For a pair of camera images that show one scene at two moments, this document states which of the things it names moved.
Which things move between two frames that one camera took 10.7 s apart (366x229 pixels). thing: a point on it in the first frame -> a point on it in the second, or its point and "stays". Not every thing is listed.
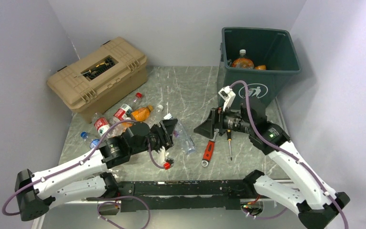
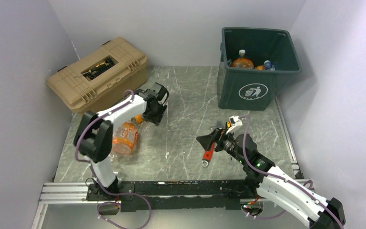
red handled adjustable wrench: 208,150 stays
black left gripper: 163,139 -> 157,119
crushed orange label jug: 242,62 stays
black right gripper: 206,128 -> 206,140
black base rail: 183,195 stays
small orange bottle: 260,67 stays
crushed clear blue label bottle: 181,137 -> 268,66
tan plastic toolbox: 106,77 stays
